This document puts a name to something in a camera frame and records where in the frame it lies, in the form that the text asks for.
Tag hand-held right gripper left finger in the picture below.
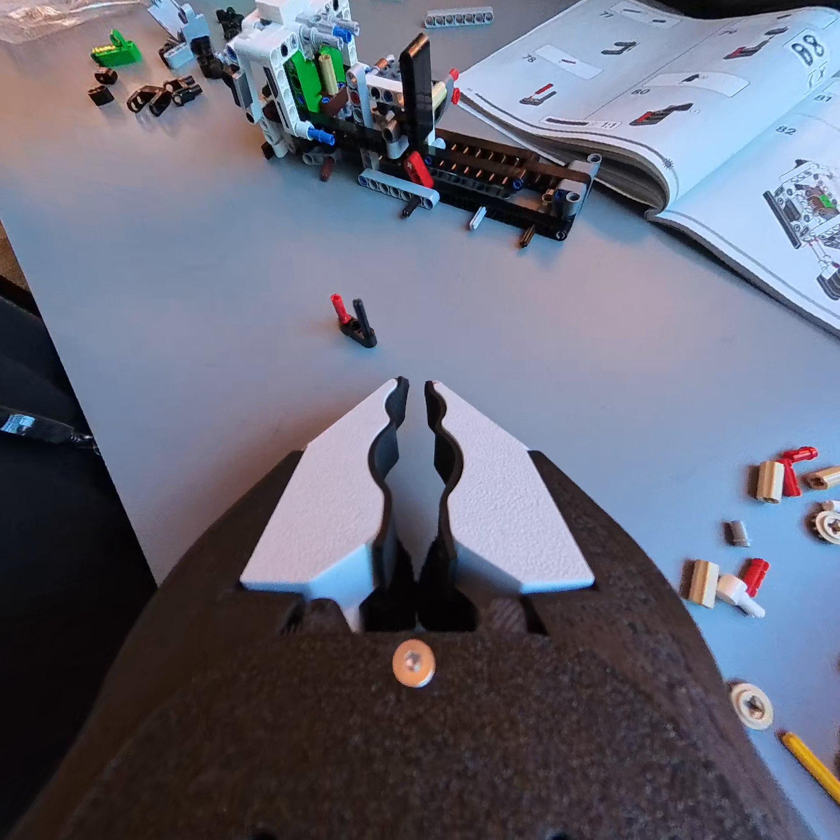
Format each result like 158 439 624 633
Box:
239 376 416 632

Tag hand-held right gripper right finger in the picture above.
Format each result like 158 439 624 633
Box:
417 379 597 605

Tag small black red lego subassembly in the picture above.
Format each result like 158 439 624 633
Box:
330 293 379 349

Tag scattered small lego pieces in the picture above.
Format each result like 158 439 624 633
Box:
681 446 840 731

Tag yellow lego axle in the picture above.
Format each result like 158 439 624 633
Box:
780 730 840 805

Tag lego truck chassis assembly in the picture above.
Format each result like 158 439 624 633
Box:
220 0 602 249

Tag open lego instruction booklet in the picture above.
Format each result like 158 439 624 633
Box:
456 0 840 339

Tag cluster of black lego connectors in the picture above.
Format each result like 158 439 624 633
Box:
87 5 245 118

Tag grey lego beam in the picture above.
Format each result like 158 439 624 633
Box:
423 6 495 29

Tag green lego piece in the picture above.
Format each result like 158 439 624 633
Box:
91 28 143 68

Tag grey white lego piece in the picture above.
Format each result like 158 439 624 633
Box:
146 0 213 70

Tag clear plastic bag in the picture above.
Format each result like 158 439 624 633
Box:
0 0 153 44

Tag black shiny cable plug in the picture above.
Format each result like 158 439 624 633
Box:
0 405 101 455

